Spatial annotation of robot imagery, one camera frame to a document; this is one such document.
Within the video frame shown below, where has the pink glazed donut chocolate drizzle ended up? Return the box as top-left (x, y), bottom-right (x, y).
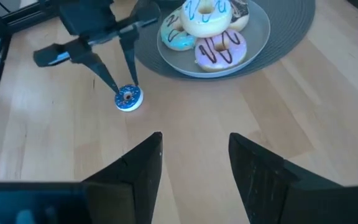
top-left (194, 28), bottom-right (247, 73)

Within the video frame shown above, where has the plain cream donut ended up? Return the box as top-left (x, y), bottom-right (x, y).
top-left (180, 0), bottom-right (233, 39)

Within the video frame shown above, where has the chocolate glazed donut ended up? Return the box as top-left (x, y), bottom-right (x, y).
top-left (228, 0), bottom-right (250, 32)

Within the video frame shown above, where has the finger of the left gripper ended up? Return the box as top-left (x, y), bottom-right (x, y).
top-left (119, 26), bottom-right (140, 87)
top-left (70, 39), bottom-right (121, 95)

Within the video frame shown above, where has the mint glazed donut chocolate drizzle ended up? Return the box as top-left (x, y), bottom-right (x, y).
top-left (160, 6), bottom-right (198, 52)

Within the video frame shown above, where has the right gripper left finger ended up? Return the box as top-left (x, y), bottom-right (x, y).
top-left (82, 131), bottom-right (163, 224)

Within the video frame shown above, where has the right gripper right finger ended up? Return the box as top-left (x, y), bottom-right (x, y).
top-left (228, 133), bottom-right (358, 224)

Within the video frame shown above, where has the grey round plate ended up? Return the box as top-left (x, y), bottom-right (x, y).
top-left (156, 0), bottom-right (272, 78)

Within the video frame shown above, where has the grey round woven placemat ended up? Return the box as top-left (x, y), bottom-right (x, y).
top-left (134, 0), bottom-right (316, 82)

